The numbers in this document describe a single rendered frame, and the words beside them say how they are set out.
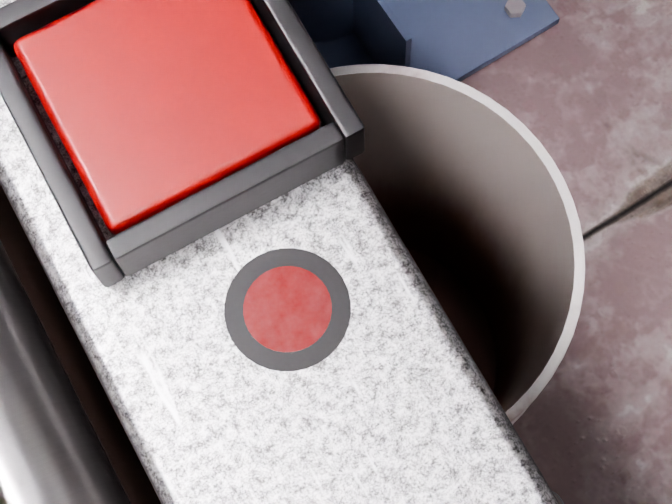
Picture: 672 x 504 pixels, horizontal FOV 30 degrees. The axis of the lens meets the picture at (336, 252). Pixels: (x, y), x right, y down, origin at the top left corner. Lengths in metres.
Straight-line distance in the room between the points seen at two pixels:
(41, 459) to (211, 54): 0.11
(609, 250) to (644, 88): 0.18
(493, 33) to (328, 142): 1.05
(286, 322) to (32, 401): 0.07
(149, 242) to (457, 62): 1.05
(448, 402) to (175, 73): 0.11
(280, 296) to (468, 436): 0.06
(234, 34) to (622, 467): 0.97
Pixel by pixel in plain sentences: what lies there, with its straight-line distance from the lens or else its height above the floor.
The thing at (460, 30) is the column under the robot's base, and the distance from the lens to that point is 1.36.
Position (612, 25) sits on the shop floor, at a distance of 1.39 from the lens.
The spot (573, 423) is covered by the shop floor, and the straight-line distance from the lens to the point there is 1.25.
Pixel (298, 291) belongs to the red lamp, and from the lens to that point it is 0.32.
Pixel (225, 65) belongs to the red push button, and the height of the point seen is 0.93.
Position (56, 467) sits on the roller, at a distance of 0.32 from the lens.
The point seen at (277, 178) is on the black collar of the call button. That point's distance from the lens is 0.31.
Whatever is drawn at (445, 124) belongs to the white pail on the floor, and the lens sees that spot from 0.99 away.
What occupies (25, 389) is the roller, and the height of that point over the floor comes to 0.92.
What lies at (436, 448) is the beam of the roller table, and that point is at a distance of 0.31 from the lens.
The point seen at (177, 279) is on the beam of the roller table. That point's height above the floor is 0.92.
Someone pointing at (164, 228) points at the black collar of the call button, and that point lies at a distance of 0.31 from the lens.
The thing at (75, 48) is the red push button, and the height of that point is 0.93.
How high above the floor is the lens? 1.22
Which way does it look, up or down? 73 degrees down
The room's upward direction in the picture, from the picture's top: 5 degrees counter-clockwise
